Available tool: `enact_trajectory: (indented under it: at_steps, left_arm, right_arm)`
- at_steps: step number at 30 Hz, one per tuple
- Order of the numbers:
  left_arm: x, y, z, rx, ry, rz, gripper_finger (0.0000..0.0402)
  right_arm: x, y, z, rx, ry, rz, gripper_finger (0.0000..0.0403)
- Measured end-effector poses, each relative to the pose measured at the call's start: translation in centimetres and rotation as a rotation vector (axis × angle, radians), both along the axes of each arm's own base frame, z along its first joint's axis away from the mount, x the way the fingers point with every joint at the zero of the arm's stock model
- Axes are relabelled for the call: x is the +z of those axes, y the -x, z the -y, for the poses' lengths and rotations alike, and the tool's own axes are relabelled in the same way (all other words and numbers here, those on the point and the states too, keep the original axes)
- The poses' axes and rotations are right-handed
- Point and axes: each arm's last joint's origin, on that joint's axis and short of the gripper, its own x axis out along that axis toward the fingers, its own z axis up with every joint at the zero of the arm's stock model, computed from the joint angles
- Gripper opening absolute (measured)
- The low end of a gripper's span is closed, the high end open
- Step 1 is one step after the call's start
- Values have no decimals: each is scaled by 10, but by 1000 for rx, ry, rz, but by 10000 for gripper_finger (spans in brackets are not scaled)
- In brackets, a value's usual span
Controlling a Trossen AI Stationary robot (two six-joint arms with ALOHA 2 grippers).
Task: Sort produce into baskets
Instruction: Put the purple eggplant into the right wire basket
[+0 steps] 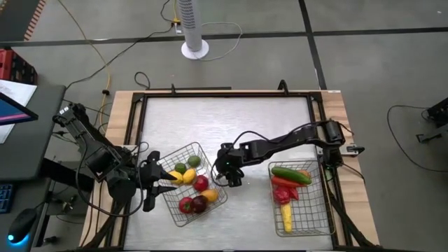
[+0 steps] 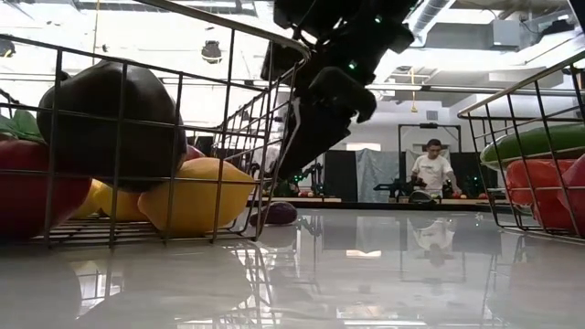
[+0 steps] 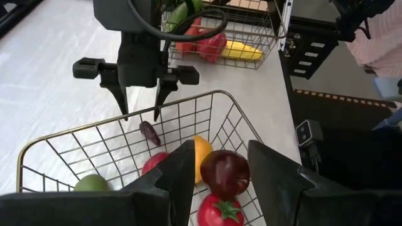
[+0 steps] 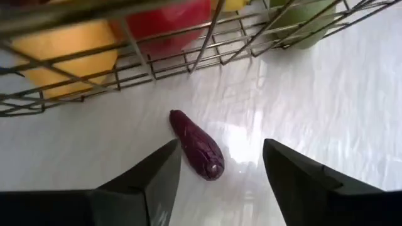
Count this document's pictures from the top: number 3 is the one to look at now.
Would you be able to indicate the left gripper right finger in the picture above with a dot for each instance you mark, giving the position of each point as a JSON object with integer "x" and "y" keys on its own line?
{"x": 273, "y": 182}

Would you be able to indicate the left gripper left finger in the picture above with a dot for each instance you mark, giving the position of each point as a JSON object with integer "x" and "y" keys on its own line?
{"x": 182, "y": 182}

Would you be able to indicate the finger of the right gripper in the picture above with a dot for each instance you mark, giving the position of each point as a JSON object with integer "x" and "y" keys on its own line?
{"x": 162, "y": 97}
{"x": 121, "y": 99}

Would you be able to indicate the yellow lemon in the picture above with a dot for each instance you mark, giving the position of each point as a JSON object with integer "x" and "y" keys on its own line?
{"x": 202, "y": 157}

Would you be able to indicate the small purple eggplant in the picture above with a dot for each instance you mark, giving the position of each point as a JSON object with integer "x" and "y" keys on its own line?
{"x": 150, "y": 133}

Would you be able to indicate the orange carrot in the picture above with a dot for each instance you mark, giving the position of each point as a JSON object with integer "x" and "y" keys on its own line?
{"x": 188, "y": 39}

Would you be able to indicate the green cucumber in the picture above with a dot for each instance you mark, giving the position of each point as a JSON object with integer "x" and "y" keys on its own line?
{"x": 177, "y": 14}

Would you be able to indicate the red bell pepper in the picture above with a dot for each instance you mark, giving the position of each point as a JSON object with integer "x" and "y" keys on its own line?
{"x": 212, "y": 47}

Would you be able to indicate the dark green lime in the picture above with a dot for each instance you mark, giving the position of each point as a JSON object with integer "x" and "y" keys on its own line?
{"x": 91, "y": 185}

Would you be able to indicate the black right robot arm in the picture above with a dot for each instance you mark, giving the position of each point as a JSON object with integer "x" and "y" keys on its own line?
{"x": 119, "y": 14}

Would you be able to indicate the yellow corn cob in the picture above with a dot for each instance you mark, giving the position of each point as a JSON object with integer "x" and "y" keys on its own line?
{"x": 242, "y": 51}

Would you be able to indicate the person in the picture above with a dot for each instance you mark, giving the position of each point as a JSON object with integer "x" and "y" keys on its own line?
{"x": 383, "y": 47}

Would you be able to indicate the small black camera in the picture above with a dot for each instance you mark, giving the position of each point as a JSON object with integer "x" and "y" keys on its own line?
{"x": 306, "y": 133}

